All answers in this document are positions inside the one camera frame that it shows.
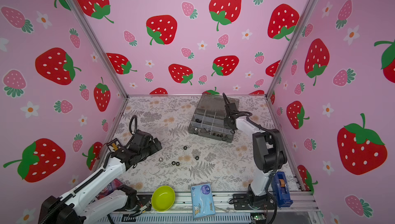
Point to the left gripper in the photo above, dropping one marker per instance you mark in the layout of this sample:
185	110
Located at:
154	146

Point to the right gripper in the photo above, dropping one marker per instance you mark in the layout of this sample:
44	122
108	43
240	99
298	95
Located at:
230	116

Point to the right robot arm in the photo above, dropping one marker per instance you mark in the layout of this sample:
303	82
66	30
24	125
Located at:
268	149

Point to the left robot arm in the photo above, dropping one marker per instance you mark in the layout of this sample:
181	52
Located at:
79	205

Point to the grey plastic compartment organizer box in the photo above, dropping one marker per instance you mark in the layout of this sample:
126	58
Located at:
208	119

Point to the small black framed card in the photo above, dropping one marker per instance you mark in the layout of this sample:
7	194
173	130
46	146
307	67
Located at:
113	145

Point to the lime green bowl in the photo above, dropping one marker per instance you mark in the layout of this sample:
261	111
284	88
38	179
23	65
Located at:
163	198

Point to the blue tape dispenser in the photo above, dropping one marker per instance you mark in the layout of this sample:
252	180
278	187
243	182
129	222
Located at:
281	190

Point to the blue tissue pack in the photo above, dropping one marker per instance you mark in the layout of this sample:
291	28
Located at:
202	201

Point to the aluminium front rail frame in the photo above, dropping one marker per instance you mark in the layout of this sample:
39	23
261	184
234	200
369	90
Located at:
230	207

